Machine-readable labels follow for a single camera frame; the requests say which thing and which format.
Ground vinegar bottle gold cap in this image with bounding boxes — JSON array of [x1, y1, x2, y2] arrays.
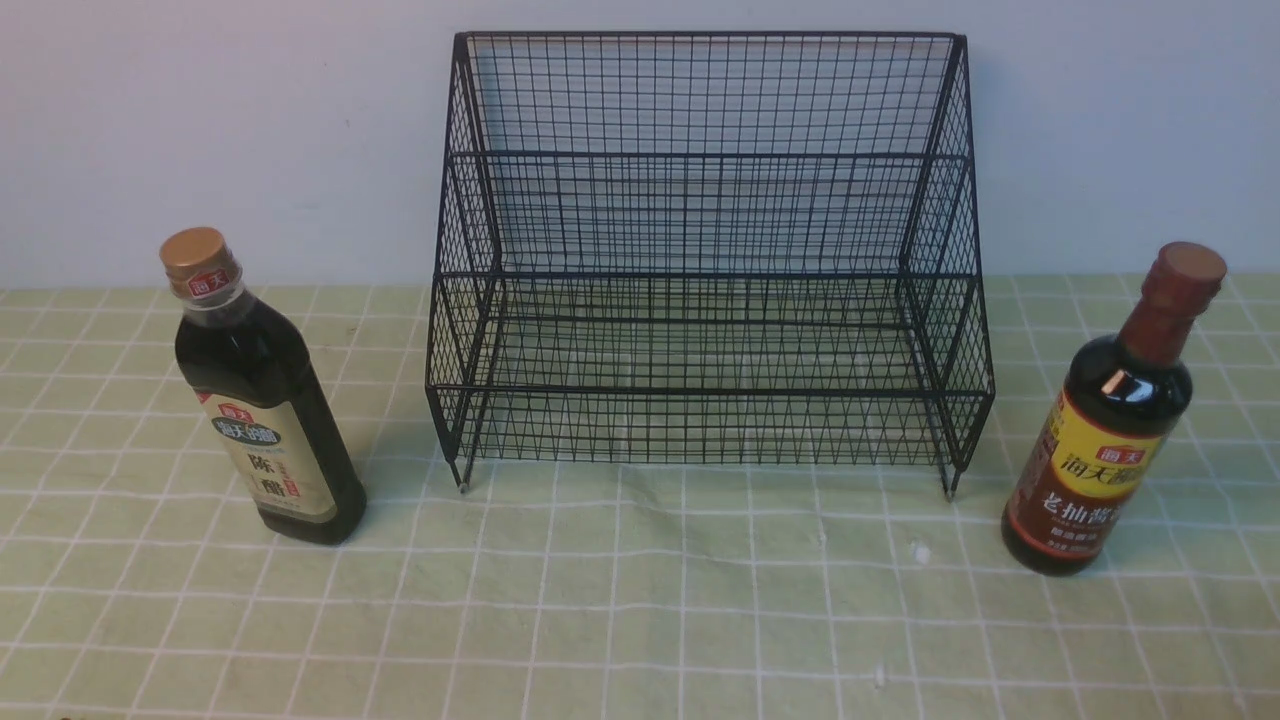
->
[[159, 227, 367, 546]]

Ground soy sauce bottle red cap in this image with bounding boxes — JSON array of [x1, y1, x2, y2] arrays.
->
[[1001, 241, 1228, 577]]

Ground green checkered tablecloth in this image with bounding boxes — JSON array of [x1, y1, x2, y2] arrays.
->
[[1, 275, 1279, 719]]

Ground black wire mesh rack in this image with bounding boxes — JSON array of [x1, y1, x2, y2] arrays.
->
[[425, 31, 996, 498]]

